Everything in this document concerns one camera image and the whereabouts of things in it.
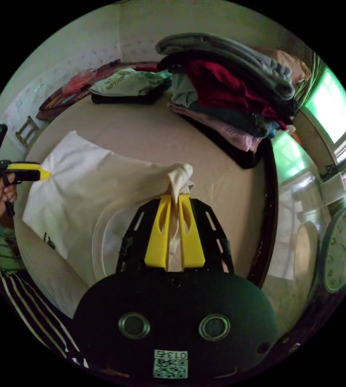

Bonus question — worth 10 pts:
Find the green striped curtain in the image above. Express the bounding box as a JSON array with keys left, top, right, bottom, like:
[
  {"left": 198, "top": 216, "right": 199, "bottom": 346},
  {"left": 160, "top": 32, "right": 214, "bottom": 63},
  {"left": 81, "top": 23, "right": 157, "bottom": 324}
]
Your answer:
[{"left": 293, "top": 50, "right": 328, "bottom": 107}]

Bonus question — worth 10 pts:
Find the red printed blanket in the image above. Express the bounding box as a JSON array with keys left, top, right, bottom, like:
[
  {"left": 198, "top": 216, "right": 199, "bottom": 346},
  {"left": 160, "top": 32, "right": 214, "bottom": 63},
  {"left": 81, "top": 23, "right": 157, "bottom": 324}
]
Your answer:
[{"left": 36, "top": 59, "right": 161, "bottom": 120}]

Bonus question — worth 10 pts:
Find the pink plastic bag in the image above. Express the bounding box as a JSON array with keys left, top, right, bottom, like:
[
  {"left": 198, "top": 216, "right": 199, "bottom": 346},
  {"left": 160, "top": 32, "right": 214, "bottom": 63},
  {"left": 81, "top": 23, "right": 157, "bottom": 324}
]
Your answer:
[{"left": 62, "top": 68, "right": 98, "bottom": 97}]

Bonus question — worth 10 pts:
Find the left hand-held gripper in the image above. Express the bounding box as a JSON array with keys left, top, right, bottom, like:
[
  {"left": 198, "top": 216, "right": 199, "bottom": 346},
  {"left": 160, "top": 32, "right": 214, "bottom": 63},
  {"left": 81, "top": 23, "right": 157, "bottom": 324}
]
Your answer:
[{"left": 0, "top": 160, "right": 53, "bottom": 217}]

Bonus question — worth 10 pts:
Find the round wall clock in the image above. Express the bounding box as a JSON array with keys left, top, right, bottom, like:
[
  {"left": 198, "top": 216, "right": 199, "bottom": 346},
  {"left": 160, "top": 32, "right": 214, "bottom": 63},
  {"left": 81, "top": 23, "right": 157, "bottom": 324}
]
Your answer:
[{"left": 319, "top": 205, "right": 346, "bottom": 293}]

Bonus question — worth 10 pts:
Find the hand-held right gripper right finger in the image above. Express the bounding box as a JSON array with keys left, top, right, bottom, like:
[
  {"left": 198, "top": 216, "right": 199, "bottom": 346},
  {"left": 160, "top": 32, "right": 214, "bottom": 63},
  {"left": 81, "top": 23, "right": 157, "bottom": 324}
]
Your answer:
[{"left": 178, "top": 193, "right": 206, "bottom": 270}]

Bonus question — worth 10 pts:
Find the person's body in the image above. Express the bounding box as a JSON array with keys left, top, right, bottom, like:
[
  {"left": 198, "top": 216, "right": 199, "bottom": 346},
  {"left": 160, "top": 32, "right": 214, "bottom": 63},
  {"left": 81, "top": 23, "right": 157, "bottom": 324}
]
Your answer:
[{"left": 0, "top": 222, "right": 89, "bottom": 369}]

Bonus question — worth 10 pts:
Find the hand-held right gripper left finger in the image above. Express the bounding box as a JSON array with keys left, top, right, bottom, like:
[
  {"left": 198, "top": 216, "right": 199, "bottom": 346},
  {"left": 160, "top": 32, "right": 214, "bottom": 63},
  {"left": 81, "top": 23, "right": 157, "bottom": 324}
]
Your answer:
[{"left": 144, "top": 194, "right": 172, "bottom": 270}]

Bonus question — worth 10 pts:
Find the tall pile of clothes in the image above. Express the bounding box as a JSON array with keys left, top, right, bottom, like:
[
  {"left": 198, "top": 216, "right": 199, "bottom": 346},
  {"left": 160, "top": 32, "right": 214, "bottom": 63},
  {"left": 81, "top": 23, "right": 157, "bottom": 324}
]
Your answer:
[{"left": 155, "top": 32, "right": 312, "bottom": 152}]

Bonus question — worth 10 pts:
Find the small pile of clothes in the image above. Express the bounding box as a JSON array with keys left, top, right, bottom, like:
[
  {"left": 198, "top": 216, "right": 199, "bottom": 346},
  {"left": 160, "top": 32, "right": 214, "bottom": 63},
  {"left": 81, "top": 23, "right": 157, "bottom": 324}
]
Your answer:
[{"left": 89, "top": 68, "right": 173, "bottom": 106}]

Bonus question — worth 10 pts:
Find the wooden stool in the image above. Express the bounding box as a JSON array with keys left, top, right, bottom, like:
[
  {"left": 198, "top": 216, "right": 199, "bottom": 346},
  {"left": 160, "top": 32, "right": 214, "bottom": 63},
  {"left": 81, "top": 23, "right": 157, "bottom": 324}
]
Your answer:
[{"left": 15, "top": 116, "right": 40, "bottom": 149}]

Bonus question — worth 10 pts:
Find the beige long sleeve shirt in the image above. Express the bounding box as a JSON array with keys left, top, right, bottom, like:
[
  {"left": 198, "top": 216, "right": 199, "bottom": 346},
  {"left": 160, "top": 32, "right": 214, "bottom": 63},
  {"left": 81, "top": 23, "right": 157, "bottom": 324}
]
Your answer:
[{"left": 21, "top": 130, "right": 195, "bottom": 285}]

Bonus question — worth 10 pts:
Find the window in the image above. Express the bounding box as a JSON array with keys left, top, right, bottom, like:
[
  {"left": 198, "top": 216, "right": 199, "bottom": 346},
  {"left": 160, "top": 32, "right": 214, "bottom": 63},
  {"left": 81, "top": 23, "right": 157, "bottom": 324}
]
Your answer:
[{"left": 271, "top": 66, "right": 346, "bottom": 183}]

